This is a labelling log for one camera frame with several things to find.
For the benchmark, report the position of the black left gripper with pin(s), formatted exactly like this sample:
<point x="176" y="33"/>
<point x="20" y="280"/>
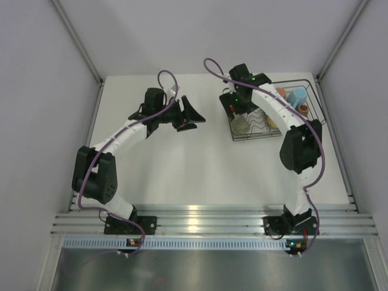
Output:
<point x="188" y="114"/>

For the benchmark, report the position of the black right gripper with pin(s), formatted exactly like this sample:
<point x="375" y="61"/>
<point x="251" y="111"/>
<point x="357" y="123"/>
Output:
<point x="227" y="101"/>

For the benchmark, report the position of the grey-brown stoneware cup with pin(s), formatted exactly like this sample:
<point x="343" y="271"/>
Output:
<point x="240" y="125"/>

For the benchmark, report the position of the yellow ceramic mug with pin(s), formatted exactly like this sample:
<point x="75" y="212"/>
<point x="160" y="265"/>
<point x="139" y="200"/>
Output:
<point x="271" y="123"/>

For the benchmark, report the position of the pink ceramic mug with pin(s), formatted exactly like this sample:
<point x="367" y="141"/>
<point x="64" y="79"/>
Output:
<point x="282" y="92"/>

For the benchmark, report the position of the light blue ceramic mug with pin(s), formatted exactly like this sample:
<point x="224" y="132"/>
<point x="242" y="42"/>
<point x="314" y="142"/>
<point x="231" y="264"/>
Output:
<point x="297" y="97"/>

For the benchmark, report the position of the dark brown mug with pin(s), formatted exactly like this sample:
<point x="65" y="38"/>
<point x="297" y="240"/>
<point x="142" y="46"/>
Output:
<point x="303" y="109"/>

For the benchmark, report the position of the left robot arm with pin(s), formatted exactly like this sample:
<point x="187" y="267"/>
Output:
<point x="95" y="174"/>

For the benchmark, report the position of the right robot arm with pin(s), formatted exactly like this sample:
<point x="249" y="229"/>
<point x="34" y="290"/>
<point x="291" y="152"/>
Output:
<point x="302" y="147"/>

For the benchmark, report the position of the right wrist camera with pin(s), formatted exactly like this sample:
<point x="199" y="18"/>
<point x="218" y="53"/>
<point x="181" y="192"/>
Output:
<point x="225" y="83"/>

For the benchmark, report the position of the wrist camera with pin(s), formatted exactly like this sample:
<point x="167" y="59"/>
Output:
<point x="225" y="83"/>
<point x="171" y="91"/>

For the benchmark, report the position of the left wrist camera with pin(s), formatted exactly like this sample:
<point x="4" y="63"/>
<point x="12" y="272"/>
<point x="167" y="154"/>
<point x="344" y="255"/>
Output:
<point x="171" y="91"/>

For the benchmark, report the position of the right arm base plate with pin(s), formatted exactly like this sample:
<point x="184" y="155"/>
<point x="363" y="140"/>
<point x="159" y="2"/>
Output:
<point x="277" y="227"/>

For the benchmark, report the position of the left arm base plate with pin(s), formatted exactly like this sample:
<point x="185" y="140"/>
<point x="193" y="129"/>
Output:
<point x="114" y="226"/>

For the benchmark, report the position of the aluminium mounting rail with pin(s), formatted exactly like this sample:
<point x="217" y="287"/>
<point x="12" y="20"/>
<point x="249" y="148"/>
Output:
<point x="336" y="221"/>

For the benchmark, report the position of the perforated cable duct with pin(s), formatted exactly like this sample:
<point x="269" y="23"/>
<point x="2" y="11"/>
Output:
<point x="177" y="244"/>

